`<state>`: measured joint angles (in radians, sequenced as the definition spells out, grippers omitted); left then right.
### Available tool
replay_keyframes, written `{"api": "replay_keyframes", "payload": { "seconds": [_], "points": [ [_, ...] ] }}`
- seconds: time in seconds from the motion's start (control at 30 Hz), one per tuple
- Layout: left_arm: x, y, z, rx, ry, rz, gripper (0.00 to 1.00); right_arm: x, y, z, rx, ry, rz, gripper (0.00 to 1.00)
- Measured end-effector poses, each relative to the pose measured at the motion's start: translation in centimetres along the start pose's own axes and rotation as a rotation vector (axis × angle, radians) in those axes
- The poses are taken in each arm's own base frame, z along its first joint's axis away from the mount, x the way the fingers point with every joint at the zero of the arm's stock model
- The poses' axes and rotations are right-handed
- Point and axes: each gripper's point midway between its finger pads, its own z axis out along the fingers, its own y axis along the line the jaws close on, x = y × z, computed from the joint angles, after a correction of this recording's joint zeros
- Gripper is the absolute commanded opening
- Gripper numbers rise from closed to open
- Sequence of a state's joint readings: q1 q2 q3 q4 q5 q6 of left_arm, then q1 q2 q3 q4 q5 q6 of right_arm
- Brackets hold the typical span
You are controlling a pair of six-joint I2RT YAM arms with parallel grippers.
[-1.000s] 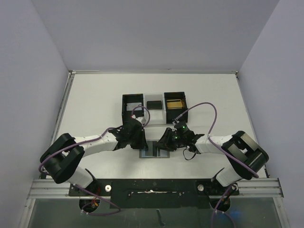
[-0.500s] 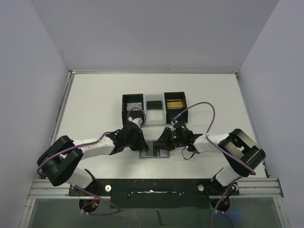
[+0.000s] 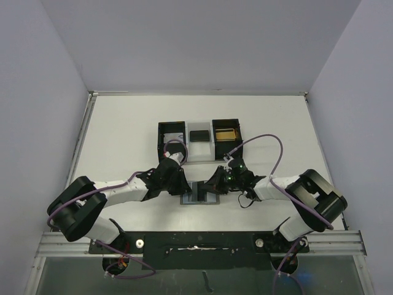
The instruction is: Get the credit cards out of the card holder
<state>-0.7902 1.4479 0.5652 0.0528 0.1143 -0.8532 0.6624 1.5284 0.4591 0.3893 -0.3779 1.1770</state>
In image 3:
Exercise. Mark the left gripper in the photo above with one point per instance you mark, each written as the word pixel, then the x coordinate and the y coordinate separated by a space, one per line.
pixel 183 186

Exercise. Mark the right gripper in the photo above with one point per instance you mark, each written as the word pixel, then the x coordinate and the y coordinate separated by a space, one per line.
pixel 217 179

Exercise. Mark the black card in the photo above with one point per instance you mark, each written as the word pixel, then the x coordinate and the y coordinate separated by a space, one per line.
pixel 199 136
pixel 202 194

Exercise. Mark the grey card holder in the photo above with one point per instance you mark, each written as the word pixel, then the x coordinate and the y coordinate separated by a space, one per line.
pixel 190 198

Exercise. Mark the black white sorting tray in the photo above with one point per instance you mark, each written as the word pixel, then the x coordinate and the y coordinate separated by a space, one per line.
pixel 199 151

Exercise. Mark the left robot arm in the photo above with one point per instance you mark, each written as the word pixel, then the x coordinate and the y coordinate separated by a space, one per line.
pixel 76 211

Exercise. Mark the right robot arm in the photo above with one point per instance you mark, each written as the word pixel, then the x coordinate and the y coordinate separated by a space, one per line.
pixel 316 201

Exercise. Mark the gold card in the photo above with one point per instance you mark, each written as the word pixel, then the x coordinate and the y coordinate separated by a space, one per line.
pixel 228 134

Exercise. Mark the black card in tray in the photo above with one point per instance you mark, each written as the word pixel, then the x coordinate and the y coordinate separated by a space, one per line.
pixel 199 136

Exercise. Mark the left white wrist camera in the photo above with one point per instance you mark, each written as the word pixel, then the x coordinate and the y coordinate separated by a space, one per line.
pixel 177 157

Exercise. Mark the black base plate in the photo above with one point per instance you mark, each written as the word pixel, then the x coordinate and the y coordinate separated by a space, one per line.
pixel 209 250

